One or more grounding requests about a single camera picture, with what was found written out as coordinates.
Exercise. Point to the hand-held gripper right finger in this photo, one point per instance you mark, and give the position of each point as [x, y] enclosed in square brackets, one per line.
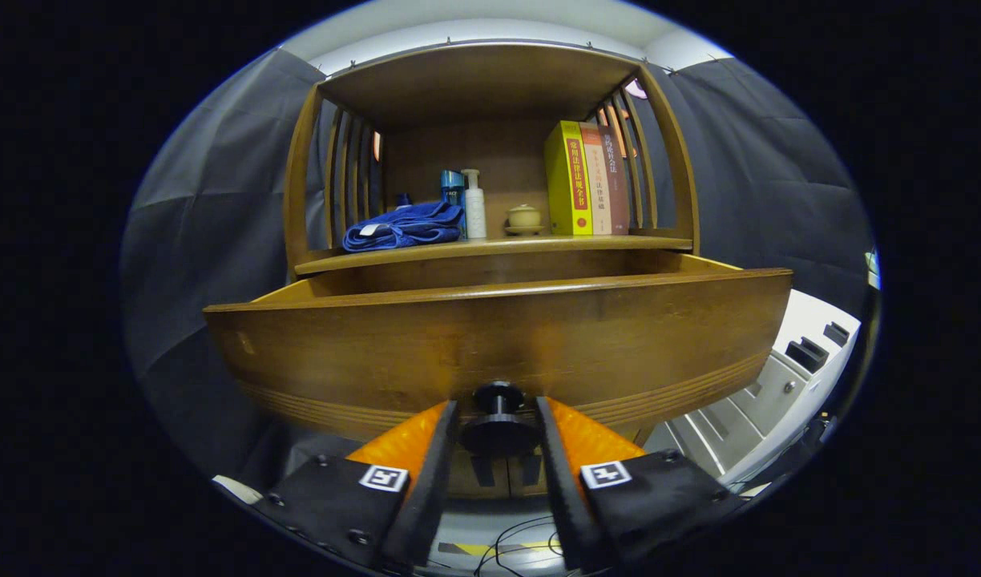
[563, 497]

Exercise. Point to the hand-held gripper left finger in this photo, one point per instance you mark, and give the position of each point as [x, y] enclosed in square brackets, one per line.
[430, 497]

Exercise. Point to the black drawer knob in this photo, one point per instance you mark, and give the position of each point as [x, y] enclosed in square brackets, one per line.
[498, 433]

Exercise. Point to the wooden drawer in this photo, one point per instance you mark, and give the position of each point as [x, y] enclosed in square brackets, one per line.
[458, 344]

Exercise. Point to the wooden cabinet door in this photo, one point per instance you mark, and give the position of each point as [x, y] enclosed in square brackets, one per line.
[461, 487]
[514, 489]

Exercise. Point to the white drawer cabinet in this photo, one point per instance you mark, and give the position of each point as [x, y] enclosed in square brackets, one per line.
[779, 385]

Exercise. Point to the wooden countertop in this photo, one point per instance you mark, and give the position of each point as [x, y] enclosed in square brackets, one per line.
[498, 247]

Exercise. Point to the wooden cabinet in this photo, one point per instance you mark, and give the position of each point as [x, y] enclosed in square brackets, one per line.
[474, 80]

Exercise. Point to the yellow black floor tape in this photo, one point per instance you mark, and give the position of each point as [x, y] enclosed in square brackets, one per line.
[474, 549]

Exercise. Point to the blue folded towel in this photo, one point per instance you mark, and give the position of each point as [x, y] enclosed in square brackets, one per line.
[402, 228]

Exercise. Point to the beige lidded teacup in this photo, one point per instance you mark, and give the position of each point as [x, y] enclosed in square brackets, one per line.
[524, 218]

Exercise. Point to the white pump bottle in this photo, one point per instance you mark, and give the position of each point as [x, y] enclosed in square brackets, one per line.
[474, 212]

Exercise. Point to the small white blue-capped bottle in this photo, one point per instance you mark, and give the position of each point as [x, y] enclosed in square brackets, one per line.
[402, 198]

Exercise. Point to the clear blue bottle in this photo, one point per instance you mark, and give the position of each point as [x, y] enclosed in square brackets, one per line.
[452, 188]

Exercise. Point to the thick yellow book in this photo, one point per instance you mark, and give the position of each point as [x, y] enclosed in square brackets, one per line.
[567, 180]

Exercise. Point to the orange and white book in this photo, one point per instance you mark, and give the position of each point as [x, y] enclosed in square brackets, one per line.
[599, 180]

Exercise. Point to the brown book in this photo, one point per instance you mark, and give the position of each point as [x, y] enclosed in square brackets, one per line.
[616, 180]

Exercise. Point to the white wall device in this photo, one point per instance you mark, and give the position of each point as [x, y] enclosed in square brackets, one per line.
[871, 268]

